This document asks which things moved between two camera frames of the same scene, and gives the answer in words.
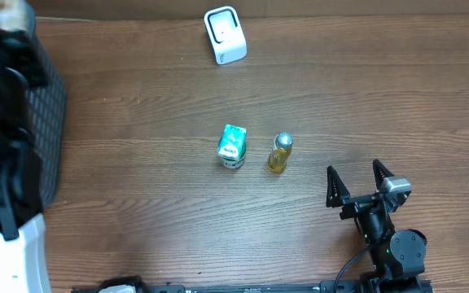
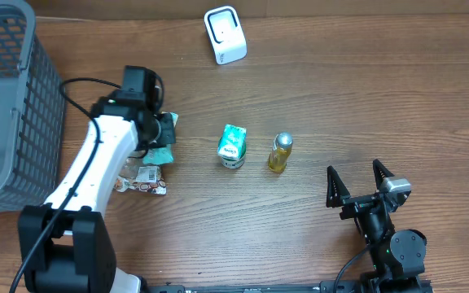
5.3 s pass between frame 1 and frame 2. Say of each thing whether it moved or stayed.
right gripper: stayed
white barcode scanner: stayed
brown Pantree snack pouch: moved
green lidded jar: stayed
